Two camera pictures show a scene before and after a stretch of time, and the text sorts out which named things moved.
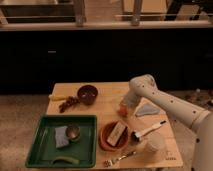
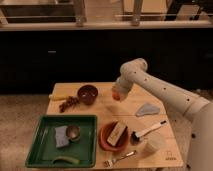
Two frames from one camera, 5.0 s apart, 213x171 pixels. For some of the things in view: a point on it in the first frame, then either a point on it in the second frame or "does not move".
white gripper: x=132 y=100 to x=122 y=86
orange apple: x=123 y=111 to x=116 y=96
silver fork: x=109 y=163 does not move
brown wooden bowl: x=87 y=94 does not move
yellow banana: x=58 y=97 does not move
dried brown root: x=71 y=100 does not move
